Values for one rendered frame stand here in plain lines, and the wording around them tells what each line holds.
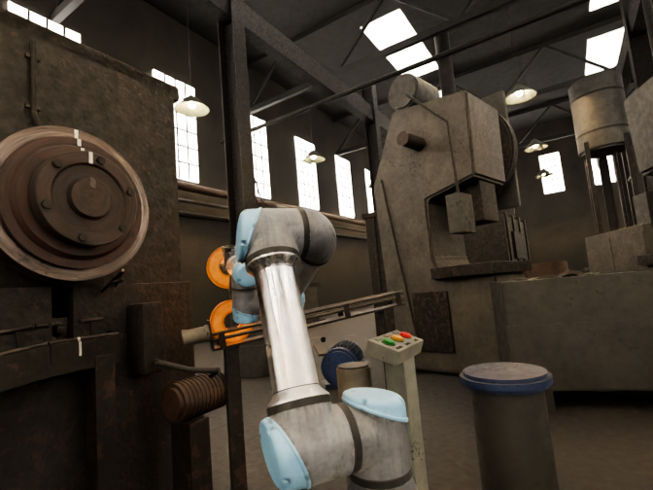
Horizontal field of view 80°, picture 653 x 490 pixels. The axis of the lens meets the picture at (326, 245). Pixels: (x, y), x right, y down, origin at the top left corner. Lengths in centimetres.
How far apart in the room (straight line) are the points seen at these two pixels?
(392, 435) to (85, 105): 147
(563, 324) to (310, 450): 207
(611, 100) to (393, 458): 909
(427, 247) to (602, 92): 671
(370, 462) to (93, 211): 100
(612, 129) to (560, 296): 698
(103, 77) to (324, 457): 153
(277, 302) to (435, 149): 286
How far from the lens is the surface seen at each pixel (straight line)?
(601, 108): 945
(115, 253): 141
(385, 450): 75
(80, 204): 130
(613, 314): 266
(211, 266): 145
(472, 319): 326
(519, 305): 254
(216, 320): 145
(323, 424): 70
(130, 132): 176
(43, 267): 133
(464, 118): 341
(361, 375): 138
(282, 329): 74
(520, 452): 163
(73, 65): 175
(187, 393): 139
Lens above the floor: 79
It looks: 6 degrees up
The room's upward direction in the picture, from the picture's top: 5 degrees counter-clockwise
